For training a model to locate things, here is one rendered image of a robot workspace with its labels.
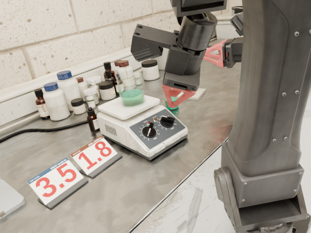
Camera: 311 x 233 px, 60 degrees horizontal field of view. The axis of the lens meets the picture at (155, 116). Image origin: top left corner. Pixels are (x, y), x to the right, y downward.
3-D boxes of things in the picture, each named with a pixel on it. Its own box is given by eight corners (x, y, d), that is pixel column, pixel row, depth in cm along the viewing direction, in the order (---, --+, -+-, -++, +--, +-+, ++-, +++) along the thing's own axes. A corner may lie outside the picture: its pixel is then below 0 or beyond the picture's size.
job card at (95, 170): (122, 156, 62) (119, 140, 61) (92, 178, 56) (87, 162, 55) (104, 150, 66) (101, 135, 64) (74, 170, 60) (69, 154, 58)
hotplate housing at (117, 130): (189, 137, 66) (186, 107, 63) (150, 162, 58) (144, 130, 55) (133, 116, 82) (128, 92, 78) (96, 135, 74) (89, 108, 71)
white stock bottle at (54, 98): (65, 120, 86) (54, 86, 82) (47, 121, 88) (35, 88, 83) (73, 112, 92) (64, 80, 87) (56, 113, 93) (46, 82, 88)
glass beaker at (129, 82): (126, 112, 64) (119, 77, 60) (117, 104, 69) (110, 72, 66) (152, 104, 66) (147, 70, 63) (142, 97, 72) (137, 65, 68)
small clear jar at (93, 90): (85, 103, 98) (82, 89, 96) (98, 100, 99) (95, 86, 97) (87, 107, 94) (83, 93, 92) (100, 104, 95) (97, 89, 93)
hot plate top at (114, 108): (162, 102, 68) (161, 99, 67) (124, 120, 61) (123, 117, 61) (133, 94, 76) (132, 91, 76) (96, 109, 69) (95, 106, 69)
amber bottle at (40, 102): (40, 116, 93) (31, 89, 89) (52, 113, 94) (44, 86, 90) (40, 120, 90) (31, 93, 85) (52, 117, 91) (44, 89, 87)
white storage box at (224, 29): (288, 30, 166) (289, 4, 160) (263, 44, 143) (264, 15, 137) (240, 31, 186) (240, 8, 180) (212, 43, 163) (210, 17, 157)
